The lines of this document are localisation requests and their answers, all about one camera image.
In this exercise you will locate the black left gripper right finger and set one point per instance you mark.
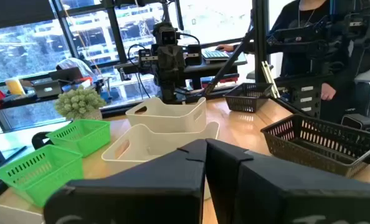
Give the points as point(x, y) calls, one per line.
point(281, 199)

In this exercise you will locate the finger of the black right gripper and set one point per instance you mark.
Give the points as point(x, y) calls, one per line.
point(164, 70)
point(178, 70)

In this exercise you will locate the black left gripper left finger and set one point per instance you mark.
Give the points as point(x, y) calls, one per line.
point(147, 193)

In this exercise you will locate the black plastic slotted basket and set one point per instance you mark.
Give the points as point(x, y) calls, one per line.
point(244, 104)
point(315, 155)

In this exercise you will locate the green plastic slotted basket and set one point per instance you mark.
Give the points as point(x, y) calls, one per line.
point(88, 140)
point(48, 180)

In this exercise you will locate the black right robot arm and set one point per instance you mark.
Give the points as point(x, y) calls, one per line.
point(172, 96)

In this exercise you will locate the grey computer keyboard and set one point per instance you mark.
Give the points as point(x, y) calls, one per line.
point(215, 54)

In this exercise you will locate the person's hand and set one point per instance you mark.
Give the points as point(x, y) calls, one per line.
point(327, 91)
point(225, 48)

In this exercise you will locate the person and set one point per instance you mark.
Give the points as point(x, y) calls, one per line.
point(74, 63)
point(289, 18)

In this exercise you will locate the green potted plant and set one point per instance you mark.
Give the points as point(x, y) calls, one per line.
point(79, 104)

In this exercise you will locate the black monitor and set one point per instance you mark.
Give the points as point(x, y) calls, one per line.
point(66, 74)

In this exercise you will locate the black box with silver labels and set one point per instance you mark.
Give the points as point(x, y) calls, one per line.
point(292, 99)

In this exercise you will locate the small black box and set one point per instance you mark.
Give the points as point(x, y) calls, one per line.
point(357, 122)

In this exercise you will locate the grey storage box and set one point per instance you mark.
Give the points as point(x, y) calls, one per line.
point(47, 89)

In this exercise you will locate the yellow cup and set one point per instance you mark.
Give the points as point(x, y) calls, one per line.
point(15, 86)

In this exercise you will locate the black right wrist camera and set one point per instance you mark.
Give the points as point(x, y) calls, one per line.
point(167, 35)

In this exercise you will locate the black diagonal frame brace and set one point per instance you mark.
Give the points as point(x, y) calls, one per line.
point(227, 67)

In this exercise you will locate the black upright frame post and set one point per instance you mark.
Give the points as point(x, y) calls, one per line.
point(260, 40)

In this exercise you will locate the metal bracket strip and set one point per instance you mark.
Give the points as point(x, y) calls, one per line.
point(270, 79)

